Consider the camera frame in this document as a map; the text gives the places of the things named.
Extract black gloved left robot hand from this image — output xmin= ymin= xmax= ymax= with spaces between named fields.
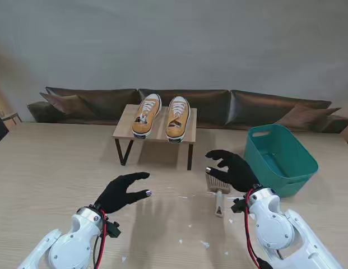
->
xmin=94 ymin=171 xmax=152 ymax=214

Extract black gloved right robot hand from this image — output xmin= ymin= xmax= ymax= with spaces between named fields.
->
xmin=205 ymin=149 xmax=261 ymax=193

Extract beige hand brush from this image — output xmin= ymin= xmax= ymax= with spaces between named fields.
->
xmin=205 ymin=172 xmax=232 ymax=218

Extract yellow canvas sneaker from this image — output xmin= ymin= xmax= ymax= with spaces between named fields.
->
xmin=165 ymin=96 xmax=191 ymax=144
xmin=132 ymin=93 xmax=163 ymax=139

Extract teal plastic basin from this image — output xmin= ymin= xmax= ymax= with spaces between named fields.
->
xmin=243 ymin=124 xmax=319 ymax=198

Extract brown leather sofa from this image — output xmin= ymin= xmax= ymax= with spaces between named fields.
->
xmin=27 ymin=86 xmax=348 ymax=134

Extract small wooden stand black legs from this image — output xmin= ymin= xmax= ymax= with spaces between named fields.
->
xmin=112 ymin=104 xmax=197 ymax=171

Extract brown cushion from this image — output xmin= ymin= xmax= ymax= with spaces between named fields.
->
xmin=277 ymin=103 xmax=342 ymax=132
xmin=39 ymin=92 xmax=98 ymax=118

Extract small background side table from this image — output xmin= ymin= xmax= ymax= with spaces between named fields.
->
xmin=0 ymin=111 xmax=22 ymax=126

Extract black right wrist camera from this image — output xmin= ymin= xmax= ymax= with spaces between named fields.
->
xmin=230 ymin=197 xmax=249 ymax=214

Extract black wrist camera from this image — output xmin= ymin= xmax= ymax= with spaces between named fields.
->
xmin=105 ymin=221 xmax=123 ymax=239
xmin=230 ymin=197 xmax=249 ymax=214

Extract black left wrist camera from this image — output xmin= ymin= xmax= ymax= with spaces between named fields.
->
xmin=105 ymin=221 xmax=123 ymax=239

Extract red black left arm cable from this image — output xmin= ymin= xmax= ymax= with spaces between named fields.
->
xmin=94 ymin=208 xmax=109 ymax=269

